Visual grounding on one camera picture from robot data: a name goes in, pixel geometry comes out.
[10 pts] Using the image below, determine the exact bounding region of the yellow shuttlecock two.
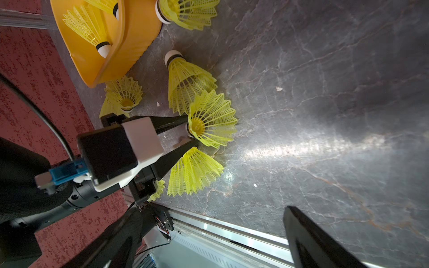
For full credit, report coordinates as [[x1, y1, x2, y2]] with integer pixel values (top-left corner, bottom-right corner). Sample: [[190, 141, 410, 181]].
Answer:
[[63, 4, 112, 59]]

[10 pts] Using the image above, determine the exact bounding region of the yellow shuttlecock five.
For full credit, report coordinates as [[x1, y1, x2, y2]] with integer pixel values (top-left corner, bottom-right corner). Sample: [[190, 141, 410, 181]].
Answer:
[[164, 50, 217, 115]]

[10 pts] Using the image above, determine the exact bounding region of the yellow shuttlecock ten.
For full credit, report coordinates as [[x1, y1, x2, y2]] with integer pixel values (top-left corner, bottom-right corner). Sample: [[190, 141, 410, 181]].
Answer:
[[147, 180, 165, 202]]

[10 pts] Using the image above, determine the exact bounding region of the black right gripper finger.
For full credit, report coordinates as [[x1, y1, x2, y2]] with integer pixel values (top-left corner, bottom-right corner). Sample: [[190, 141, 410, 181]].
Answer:
[[283, 206, 365, 268]]

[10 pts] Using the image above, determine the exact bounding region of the yellow shuttlecock eight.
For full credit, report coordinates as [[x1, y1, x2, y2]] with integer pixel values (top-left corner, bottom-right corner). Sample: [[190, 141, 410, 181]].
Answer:
[[167, 147, 224, 196]]

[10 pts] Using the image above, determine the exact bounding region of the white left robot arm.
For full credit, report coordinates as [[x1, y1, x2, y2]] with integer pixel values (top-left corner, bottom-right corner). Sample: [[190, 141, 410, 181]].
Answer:
[[1, 113, 198, 268]]

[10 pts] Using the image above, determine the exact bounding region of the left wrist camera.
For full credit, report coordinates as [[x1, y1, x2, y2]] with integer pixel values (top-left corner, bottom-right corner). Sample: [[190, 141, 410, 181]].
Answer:
[[35, 116, 164, 193]]

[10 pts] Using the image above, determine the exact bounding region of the yellow shuttlecock seven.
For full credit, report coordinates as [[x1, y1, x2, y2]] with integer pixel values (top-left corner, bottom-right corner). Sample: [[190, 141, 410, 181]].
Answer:
[[188, 90, 238, 149]]

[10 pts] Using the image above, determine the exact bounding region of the yellow shuttlecock six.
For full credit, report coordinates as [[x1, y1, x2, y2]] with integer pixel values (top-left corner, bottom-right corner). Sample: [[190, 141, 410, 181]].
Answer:
[[99, 76, 143, 118]]

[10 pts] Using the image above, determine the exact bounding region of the yellow shuttlecock three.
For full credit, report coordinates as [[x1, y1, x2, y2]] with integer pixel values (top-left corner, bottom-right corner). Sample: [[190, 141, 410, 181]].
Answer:
[[155, 0, 220, 31]]

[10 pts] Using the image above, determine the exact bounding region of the yellow shuttlecock one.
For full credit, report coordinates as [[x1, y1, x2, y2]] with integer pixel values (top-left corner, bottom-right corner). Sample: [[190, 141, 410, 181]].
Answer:
[[86, 0, 120, 20]]

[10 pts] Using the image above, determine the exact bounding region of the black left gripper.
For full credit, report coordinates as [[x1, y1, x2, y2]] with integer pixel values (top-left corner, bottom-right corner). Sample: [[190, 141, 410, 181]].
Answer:
[[64, 113, 200, 268]]

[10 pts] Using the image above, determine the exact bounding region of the yellow plastic storage box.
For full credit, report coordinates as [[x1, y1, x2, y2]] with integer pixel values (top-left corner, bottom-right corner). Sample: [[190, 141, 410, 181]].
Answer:
[[50, 1, 162, 88]]

